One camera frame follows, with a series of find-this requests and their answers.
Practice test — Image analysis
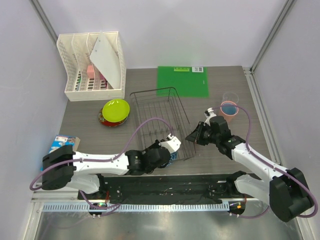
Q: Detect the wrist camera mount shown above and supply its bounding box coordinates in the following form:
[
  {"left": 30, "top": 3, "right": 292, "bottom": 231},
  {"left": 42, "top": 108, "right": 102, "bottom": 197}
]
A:
[
  {"left": 204, "top": 107, "right": 217, "bottom": 126},
  {"left": 159, "top": 133, "right": 181, "bottom": 154}
]

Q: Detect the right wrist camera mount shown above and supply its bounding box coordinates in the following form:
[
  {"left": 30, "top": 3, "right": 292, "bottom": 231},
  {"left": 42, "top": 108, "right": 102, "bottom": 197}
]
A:
[{"left": 204, "top": 107, "right": 217, "bottom": 126}]

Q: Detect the white file organizer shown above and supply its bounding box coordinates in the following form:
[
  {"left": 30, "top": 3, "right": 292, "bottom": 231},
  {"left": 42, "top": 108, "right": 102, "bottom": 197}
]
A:
[{"left": 56, "top": 31, "right": 127, "bottom": 102}]

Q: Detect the green cutting mat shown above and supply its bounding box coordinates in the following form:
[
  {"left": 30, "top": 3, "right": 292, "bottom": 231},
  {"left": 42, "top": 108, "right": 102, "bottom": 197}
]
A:
[{"left": 156, "top": 66, "right": 210, "bottom": 98}]

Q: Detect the lime green plate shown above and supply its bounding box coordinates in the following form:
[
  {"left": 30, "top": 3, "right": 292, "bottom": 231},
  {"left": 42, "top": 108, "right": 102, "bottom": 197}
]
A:
[{"left": 102, "top": 99, "right": 130, "bottom": 123}]

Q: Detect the pink plastic cup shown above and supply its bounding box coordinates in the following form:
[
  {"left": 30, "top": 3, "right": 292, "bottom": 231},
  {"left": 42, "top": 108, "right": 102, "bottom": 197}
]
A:
[{"left": 219, "top": 101, "right": 239, "bottom": 123}]

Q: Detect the blue patterned bowl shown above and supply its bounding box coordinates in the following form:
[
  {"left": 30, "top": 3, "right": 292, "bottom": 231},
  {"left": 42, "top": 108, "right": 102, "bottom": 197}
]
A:
[{"left": 167, "top": 151, "right": 178, "bottom": 166}]

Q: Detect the black wire dish rack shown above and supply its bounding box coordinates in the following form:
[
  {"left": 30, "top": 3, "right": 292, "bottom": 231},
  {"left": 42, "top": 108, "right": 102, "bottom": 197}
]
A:
[{"left": 129, "top": 87, "right": 196, "bottom": 161}]

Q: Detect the white board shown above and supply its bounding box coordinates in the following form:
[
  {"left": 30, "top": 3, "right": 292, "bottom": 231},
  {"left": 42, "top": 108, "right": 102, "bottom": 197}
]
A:
[{"left": 90, "top": 31, "right": 122, "bottom": 89}]

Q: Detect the blue plastic cup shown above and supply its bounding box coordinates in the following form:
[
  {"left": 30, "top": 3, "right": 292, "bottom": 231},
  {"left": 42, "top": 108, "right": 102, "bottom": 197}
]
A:
[{"left": 220, "top": 102, "right": 238, "bottom": 116}]

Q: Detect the clear glass cup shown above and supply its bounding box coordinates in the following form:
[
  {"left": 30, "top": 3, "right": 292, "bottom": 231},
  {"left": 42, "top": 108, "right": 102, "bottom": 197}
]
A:
[{"left": 222, "top": 91, "right": 239, "bottom": 104}]

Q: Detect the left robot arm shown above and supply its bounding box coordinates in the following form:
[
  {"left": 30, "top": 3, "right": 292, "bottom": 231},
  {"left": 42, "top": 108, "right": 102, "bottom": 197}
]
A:
[{"left": 41, "top": 137, "right": 181, "bottom": 200}]

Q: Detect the white slotted cable duct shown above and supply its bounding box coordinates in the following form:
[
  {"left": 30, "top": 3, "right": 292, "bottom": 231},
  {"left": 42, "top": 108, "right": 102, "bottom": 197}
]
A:
[{"left": 42, "top": 201, "right": 230, "bottom": 213}]

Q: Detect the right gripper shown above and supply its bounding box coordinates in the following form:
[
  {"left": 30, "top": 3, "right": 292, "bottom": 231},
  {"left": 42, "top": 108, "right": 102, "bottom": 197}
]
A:
[{"left": 186, "top": 121, "right": 220, "bottom": 146}]

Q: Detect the blue printed booklet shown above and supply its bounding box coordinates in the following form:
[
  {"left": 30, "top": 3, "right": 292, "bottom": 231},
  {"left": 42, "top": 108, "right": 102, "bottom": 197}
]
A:
[{"left": 40, "top": 135, "right": 81, "bottom": 172}]

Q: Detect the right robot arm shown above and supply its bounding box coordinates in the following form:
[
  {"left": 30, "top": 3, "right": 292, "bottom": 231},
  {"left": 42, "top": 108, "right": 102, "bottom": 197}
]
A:
[{"left": 185, "top": 116, "right": 318, "bottom": 222}]

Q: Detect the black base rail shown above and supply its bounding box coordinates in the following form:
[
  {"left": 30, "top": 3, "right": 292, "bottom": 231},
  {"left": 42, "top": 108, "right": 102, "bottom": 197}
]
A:
[{"left": 85, "top": 174, "right": 245, "bottom": 205}]

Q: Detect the red floral plate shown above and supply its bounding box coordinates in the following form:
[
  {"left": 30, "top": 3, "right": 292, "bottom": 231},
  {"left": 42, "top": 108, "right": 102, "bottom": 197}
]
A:
[{"left": 98, "top": 108, "right": 130, "bottom": 128}]

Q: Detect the pink box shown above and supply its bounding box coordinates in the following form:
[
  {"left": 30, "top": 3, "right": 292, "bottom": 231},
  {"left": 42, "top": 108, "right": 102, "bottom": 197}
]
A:
[{"left": 86, "top": 65, "right": 95, "bottom": 79}]

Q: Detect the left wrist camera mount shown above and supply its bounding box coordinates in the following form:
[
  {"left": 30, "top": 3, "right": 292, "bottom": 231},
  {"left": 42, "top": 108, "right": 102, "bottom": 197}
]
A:
[{"left": 159, "top": 133, "right": 181, "bottom": 154}]

